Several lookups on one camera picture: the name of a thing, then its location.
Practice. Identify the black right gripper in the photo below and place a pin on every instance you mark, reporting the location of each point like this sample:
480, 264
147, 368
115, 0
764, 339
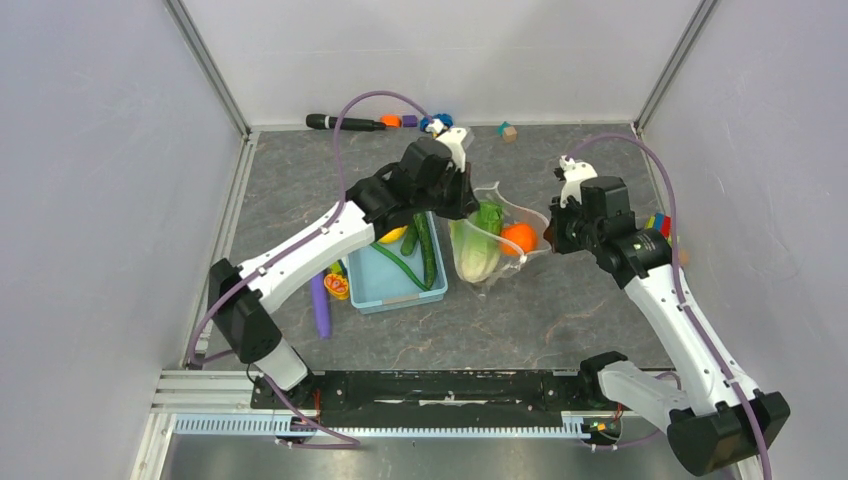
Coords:
554, 230

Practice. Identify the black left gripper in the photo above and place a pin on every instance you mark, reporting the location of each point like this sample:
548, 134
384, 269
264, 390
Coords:
463, 204

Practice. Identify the orange toy fruit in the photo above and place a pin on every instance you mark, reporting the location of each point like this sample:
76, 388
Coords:
521, 234

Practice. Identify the clear dotted zip top bag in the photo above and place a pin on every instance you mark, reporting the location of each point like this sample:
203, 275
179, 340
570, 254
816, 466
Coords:
512, 259

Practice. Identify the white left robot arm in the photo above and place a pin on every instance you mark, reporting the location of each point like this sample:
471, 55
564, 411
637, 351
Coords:
244, 297

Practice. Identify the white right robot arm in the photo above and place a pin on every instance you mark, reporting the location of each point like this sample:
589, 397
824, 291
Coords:
718, 416

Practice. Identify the green toy cucumber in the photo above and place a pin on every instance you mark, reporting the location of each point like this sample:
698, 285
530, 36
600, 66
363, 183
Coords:
425, 238

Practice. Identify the yellow toy lemon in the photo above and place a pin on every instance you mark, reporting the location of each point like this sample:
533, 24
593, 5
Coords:
393, 235

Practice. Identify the multicolour toy brick stack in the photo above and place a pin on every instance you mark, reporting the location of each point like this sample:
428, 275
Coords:
662, 223

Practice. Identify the blue toy car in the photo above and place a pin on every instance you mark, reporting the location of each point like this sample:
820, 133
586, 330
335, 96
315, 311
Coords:
445, 119

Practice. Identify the orange toy block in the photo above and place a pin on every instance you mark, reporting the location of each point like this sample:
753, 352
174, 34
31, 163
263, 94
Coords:
391, 121

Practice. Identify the teal and wood cube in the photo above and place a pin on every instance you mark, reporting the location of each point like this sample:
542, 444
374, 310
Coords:
507, 132

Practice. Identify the green toy bean pod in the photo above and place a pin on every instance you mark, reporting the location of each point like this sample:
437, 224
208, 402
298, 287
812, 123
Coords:
408, 272

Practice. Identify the light blue plastic basket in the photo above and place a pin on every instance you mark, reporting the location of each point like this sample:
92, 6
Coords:
377, 285

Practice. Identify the black microphone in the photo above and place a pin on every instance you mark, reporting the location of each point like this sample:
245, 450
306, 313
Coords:
326, 122

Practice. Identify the green blue white brick stack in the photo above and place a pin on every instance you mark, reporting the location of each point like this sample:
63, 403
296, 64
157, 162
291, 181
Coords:
338, 268

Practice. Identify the yellow butterfly toy brick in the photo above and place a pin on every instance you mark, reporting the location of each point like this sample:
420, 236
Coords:
337, 286

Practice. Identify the purple plastic cylinder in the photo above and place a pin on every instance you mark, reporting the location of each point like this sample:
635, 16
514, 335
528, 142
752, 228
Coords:
321, 306

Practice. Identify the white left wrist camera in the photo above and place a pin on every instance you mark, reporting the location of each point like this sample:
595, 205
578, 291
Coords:
457, 139

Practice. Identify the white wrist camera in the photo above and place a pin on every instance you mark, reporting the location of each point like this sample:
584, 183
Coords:
457, 139
573, 173

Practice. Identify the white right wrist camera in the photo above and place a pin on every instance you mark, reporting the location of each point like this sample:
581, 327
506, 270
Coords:
573, 173

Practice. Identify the black mounting base plate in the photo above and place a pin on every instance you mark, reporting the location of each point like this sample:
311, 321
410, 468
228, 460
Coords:
445, 398

